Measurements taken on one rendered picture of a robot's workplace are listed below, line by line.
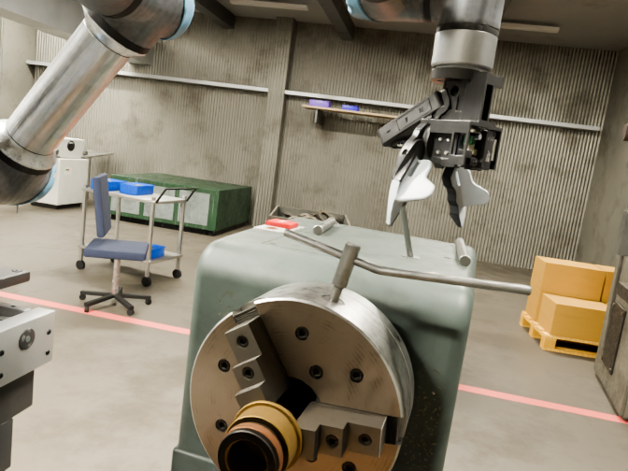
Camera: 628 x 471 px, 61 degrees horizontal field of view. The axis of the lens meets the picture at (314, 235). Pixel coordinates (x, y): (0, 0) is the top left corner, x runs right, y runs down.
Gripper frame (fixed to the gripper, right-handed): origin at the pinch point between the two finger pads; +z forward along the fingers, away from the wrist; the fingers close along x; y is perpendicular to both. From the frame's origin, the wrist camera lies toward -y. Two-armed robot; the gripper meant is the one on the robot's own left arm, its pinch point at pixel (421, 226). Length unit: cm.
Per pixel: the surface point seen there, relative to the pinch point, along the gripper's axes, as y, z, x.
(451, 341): -0.3, 17.8, 12.0
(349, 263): -6.4, 6.3, -6.3
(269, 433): 0.0, 24.3, -21.5
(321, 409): -3.2, 25.3, -10.8
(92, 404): -220, 135, 35
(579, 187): -346, -8, 832
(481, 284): 8.1, 6.0, 3.5
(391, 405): 3.0, 23.2, -4.3
